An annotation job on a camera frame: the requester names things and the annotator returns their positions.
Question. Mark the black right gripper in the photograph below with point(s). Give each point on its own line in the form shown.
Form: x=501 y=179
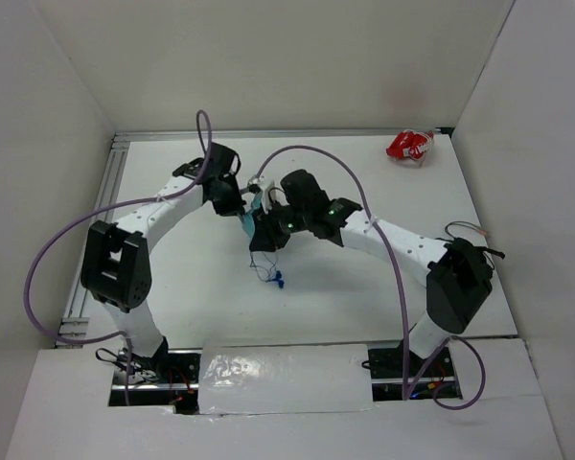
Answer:
x=266 y=237

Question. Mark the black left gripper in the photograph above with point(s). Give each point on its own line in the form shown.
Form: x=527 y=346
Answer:
x=236 y=205

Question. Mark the teal cat-ear headphones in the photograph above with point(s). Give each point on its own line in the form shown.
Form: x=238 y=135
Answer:
x=247 y=219

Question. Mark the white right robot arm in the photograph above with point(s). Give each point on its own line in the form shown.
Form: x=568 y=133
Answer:
x=456 y=274

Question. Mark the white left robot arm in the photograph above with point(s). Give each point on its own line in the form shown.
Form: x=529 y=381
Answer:
x=116 y=264

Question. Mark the red crumpled wrapper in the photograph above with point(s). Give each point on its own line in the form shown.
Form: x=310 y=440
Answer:
x=411 y=146

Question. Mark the white taped cover sheet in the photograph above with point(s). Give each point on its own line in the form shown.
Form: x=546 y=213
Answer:
x=284 y=380

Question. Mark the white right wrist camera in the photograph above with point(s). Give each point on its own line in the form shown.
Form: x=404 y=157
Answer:
x=264 y=193

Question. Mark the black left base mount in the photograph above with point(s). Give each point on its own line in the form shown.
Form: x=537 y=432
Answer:
x=175 y=387

